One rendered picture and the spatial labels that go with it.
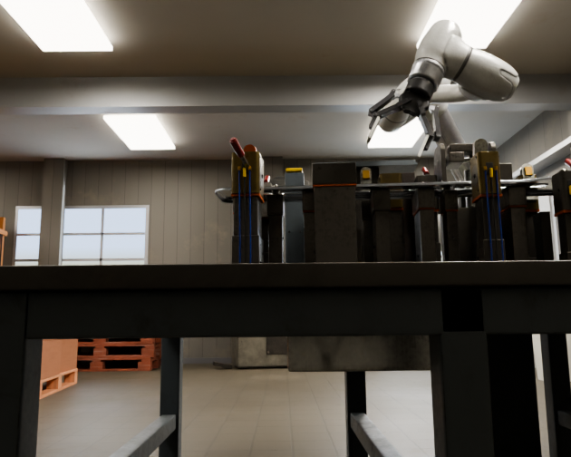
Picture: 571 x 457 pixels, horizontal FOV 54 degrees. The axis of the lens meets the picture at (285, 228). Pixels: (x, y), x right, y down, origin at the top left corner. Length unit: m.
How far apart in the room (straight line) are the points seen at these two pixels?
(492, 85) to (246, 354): 5.97
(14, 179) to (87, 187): 1.12
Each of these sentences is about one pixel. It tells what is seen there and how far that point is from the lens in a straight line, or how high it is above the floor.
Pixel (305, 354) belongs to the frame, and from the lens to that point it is 1.22.
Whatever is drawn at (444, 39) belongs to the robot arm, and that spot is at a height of 1.35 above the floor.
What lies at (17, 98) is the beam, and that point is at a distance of 6.32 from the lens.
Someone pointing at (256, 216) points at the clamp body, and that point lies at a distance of 1.51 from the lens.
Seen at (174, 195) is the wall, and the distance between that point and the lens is 8.64.
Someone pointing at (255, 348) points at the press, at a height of 0.25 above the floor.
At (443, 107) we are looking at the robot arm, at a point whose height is 1.39.
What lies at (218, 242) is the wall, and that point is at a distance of 8.41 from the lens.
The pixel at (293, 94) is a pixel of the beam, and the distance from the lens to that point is 5.76.
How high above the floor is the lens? 0.61
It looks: 9 degrees up
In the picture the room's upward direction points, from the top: 1 degrees counter-clockwise
